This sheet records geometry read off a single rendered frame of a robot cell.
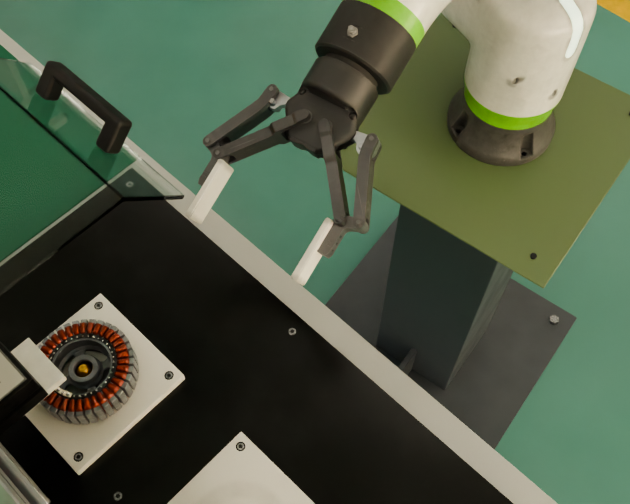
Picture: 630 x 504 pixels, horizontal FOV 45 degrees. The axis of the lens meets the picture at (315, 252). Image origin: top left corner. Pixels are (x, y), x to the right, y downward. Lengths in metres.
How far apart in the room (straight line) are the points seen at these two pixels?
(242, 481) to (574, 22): 0.62
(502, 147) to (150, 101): 1.30
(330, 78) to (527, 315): 1.13
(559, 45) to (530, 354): 0.97
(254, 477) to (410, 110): 0.56
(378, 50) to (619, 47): 1.68
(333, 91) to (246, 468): 0.40
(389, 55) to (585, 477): 1.15
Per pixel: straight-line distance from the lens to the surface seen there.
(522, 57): 0.94
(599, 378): 1.81
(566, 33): 0.93
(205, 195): 0.81
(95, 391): 0.86
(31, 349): 0.82
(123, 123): 0.71
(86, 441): 0.88
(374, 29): 0.79
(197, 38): 2.31
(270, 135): 0.80
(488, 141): 1.06
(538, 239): 1.02
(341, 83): 0.78
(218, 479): 0.84
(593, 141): 1.14
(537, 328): 1.80
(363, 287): 1.78
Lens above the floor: 1.59
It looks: 60 degrees down
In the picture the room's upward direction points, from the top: straight up
